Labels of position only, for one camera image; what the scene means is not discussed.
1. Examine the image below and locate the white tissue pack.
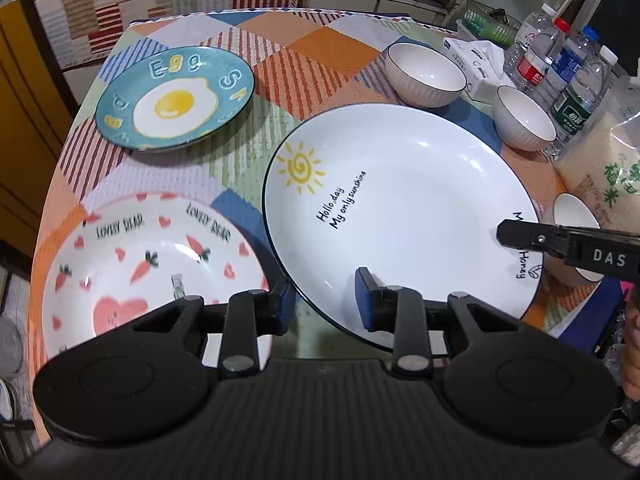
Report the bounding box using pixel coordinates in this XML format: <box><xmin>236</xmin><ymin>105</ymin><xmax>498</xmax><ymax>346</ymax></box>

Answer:
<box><xmin>442</xmin><ymin>38</ymin><xmax>514</xmax><ymax>104</ymax></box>

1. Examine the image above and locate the blue label water bottle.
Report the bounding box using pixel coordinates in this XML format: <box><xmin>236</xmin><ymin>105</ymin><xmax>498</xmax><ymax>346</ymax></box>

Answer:
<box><xmin>539</xmin><ymin>25</ymin><xmax>599</xmax><ymax>112</ymax></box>

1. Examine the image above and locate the red label water bottle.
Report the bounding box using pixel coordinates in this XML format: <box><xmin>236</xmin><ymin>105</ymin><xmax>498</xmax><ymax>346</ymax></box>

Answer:
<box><xmin>503</xmin><ymin>3</ymin><xmax>570</xmax><ymax>93</ymax></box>

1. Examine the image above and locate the pink rabbit plate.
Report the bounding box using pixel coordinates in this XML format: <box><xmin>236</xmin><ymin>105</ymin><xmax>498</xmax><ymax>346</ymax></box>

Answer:
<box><xmin>42</xmin><ymin>192</ymin><xmax>268</xmax><ymax>358</ymax></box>

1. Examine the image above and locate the green plastic basket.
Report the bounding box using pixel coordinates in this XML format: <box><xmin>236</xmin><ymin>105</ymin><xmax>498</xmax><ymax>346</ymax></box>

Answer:
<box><xmin>461</xmin><ymin>0</ymin><xmax>521</xmax><ymax>49</ymax></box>

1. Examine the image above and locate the clear rice bag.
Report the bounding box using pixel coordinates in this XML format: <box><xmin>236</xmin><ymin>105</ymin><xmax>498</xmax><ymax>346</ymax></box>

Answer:
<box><xmin>554</xmin><ymin>76</ymin><xmax>640</xmax><ymax>233</ymax></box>

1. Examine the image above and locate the white ribbed bowl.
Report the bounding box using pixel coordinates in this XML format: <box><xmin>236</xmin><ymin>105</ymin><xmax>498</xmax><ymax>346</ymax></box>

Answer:
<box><xmin>542</xmin><ymin>193</ymin><xmax>603</xmax><ymax>287</ymax></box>
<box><xmin>492</xmin><ymin>86</ymin><xmax>556</xmax><ymax>152</ymax></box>
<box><xmin>385</xmin><ymin>42</ymin><xmax>466</xmax><ymax>108</ymax></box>

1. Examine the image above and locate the white sun plate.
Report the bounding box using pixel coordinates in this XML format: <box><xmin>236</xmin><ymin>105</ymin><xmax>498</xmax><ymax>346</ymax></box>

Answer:
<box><xmin>262</xmin><ymin>103</ymin><xmax>542</xmax><ymax>350</ymax></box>

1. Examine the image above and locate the green label water bottle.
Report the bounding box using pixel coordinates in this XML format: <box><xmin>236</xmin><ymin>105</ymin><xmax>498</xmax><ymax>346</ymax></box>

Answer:
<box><xmin>548</xmin><ymin>46</ymin><xmax>618</xmax><ymax>158</ymax></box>

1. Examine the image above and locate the colourful patchwork tablecloth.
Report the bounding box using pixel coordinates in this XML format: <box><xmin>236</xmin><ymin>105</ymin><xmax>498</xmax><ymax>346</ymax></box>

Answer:
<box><xmin>27</xmin><ymin>8</ymin><xmax>626</xmax><ymax>449</ymax></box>

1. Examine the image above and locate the teal egg plate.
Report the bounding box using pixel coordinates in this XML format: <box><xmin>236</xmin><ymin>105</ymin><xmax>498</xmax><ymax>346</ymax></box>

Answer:
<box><xmin>94</xmin><ymin>46</ymin><xmax>255</xmax><ymax>152</ymax></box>

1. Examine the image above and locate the person's right hand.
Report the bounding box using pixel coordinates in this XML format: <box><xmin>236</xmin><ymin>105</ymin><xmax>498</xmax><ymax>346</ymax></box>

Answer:
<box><xmin>620</xmin><ymin>304</ymin><xmax>640</xmax><ymax>402</ymax></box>

